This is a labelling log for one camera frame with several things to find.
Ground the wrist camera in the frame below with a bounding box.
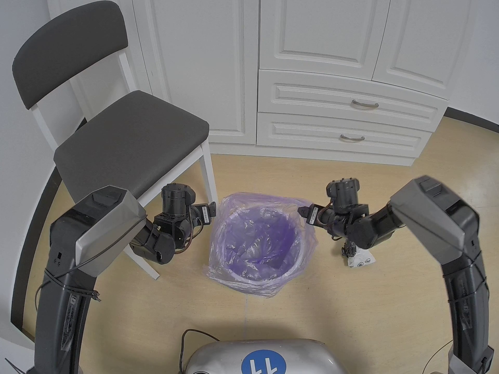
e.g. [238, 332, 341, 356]
[298, 205, 326, 227]
[191, 202, 217, 229]

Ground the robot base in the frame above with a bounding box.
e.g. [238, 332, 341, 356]
[187, 338, 345, 374]

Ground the clear printed wrapper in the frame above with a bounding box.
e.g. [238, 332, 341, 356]
[345, 248, 376, 269]

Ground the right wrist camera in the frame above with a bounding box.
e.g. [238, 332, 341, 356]
[298, 205, 326, 227]

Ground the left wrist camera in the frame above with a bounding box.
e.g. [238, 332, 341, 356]
[191, 202, 217, 229]

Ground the black cable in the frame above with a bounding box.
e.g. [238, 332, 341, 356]
[179, 328, 221, 373]

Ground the purple plastic bag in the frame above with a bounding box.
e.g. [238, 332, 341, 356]
[206, 193, 319, 298]

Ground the white trash bin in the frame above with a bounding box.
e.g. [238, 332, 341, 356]
[214, 203, 305, 287]

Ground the white wardrobe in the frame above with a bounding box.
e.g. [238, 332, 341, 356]
[44, 0, 479, 167]

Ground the grey seat white chair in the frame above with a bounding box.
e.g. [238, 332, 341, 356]
[12, 0, 218, 281]

